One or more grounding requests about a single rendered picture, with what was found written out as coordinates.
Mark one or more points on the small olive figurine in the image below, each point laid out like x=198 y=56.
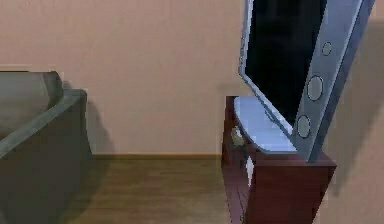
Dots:
x=237 y=136

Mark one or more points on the grey flat television set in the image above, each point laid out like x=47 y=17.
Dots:
x=283 y=60

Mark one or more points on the dark grey sofa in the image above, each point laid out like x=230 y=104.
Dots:
x=40 y=150

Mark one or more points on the dark red television stand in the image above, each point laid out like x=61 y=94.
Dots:
x=286 y=190

